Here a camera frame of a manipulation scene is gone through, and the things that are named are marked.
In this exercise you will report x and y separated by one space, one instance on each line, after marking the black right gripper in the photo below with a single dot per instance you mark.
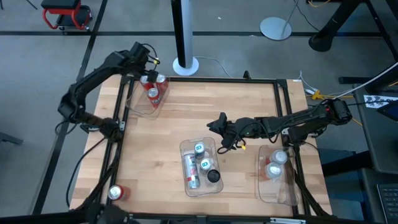
236 132

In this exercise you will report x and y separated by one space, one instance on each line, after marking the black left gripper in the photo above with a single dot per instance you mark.
136 65

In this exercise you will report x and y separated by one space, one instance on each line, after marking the clear plastic bin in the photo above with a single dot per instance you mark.
143 107
276 194
199 191

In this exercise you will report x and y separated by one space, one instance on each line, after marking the blue silver slim can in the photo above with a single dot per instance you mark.
199 148
205 164

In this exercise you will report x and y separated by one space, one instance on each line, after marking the white slim can black top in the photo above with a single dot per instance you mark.
213 176

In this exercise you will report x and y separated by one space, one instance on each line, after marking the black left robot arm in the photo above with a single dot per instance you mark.
90 81

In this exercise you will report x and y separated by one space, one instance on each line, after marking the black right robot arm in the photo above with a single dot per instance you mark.
295 119

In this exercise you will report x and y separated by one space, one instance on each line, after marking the silver black column round base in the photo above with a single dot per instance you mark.
185 31

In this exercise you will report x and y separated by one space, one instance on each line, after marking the white power adapter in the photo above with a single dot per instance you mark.
310 91

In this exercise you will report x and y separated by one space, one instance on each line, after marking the red black rolling stool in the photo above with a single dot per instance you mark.
66 12

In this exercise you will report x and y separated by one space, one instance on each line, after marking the black desk leg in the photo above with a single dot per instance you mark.
325 42

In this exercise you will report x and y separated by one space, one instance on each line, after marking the dark grey desk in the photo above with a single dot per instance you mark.
379 140

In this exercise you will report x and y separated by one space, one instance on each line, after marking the white printed paper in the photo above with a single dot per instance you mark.
381 101

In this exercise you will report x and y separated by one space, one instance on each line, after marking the grey furniture leg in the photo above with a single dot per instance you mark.
11 139

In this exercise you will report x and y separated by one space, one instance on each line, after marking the black keyboard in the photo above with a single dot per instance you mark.
388 202

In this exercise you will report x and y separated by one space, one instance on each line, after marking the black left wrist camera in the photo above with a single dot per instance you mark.
139 51

